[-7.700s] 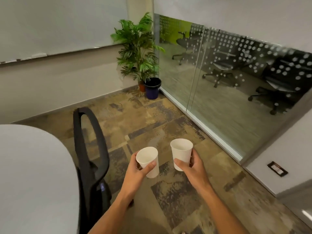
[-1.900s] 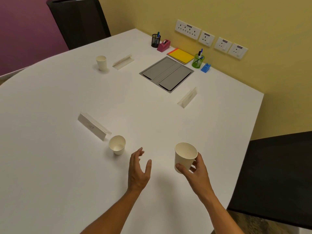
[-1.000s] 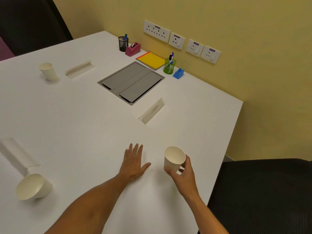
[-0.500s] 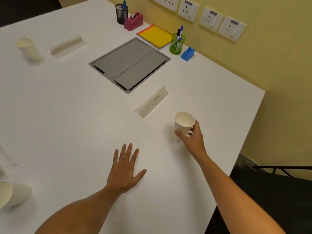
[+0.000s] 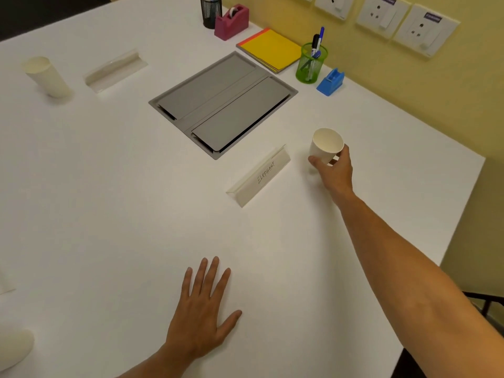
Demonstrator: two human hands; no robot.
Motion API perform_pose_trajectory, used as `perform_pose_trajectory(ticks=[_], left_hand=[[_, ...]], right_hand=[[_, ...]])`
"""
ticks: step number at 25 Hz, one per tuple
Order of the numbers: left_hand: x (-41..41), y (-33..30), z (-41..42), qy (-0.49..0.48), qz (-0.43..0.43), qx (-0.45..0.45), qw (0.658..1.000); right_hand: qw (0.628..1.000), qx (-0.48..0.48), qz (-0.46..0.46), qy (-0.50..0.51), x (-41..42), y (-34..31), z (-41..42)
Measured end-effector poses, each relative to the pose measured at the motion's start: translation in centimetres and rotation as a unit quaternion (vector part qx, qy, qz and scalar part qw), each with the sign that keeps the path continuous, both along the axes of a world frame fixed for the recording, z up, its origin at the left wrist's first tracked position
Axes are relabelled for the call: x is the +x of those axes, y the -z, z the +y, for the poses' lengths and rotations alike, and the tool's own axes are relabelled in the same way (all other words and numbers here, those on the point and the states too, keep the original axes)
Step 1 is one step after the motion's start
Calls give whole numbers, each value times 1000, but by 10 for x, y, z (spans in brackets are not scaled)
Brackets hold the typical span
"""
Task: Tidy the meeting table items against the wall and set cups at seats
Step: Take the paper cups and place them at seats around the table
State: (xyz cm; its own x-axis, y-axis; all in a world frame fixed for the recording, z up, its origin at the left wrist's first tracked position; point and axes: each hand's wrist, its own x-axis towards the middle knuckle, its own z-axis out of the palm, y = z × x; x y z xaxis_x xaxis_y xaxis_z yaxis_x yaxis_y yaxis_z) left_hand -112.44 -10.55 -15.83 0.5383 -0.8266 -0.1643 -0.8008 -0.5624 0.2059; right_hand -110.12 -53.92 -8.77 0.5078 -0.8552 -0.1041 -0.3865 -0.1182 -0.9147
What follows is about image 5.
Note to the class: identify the person's left hand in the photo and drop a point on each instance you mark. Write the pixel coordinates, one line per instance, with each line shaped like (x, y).
(195, 322)

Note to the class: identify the person's right hand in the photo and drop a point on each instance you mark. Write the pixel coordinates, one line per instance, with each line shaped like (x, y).
(339, 179)

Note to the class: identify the person's left middle finger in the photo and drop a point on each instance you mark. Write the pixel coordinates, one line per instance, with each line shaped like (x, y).
(212, 275)

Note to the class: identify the person's left little finger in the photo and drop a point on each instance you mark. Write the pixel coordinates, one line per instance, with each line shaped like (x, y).
(188, 283)

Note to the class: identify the person's right thumb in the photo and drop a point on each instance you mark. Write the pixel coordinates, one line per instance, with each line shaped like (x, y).
(317, 161)

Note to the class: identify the person's left thumb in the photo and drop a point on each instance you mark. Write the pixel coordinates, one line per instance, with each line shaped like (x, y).
(230, 322)

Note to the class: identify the white paper cup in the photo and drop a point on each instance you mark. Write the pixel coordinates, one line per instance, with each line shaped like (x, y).
(49, 80)
(13, 348)
(325, 145)

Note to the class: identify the person's left forearm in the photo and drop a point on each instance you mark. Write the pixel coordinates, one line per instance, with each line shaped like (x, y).
(157, 364)

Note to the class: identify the person's right forearm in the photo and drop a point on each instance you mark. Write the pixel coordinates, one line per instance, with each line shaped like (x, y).
(405, 287)

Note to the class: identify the handwritten white name card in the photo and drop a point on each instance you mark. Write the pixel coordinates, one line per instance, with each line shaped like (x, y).
(262, 179)

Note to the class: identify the blue tape dispenser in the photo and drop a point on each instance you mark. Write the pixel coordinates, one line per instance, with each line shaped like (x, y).
(330, 82)

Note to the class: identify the green pen cup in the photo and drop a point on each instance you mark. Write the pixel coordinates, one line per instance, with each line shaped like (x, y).
(311, 66)

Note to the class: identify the black marker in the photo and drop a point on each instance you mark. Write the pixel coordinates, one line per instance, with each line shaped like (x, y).
(315, 43)

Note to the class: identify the yellow notepad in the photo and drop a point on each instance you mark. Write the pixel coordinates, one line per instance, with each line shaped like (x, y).
(273, 49)

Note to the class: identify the orange notepad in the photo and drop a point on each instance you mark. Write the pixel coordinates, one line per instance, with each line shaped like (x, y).
(252, 37)

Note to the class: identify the pink tape dispenser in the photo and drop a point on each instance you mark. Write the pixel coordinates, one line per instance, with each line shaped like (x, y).
(230, 27)

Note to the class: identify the white tape roll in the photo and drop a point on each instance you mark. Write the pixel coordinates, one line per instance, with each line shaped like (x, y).
(234, 12)

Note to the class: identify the black mesh pen holder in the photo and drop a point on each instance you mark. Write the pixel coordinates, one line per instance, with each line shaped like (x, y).
(210, 13)

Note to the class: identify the blank white name card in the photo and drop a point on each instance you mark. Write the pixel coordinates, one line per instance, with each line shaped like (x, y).
(114, 70)

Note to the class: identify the black chair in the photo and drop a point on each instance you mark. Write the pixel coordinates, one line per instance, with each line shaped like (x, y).
(488, 303)

